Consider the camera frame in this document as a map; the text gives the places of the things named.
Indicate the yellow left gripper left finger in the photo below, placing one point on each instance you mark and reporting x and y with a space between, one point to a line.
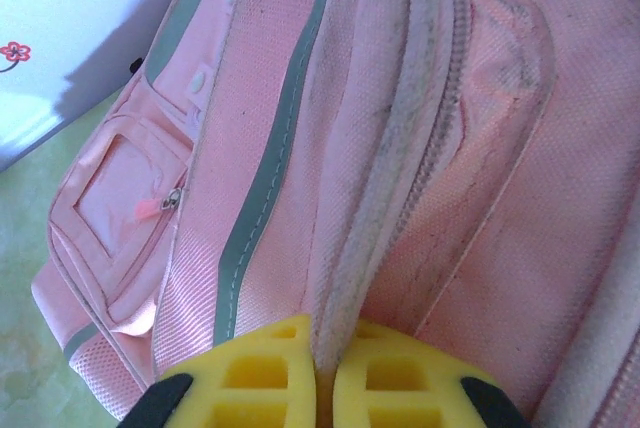
250 383

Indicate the pink school backpack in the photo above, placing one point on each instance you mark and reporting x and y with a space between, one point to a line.
450 173

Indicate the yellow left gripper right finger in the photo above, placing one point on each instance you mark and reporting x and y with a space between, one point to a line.
400 383

